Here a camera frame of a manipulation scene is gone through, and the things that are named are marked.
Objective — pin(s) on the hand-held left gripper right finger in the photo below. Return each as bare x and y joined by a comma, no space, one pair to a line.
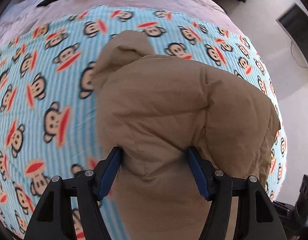
197,172

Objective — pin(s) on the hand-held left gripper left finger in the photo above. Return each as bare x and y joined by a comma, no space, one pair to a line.
110,175

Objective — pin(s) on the tan puffer jacket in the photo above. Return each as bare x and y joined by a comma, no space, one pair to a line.
169,105

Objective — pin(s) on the blue monkey print blanket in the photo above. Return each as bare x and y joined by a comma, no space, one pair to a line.
43,92

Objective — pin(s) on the black flat screen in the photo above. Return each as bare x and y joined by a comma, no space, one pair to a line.
296,21

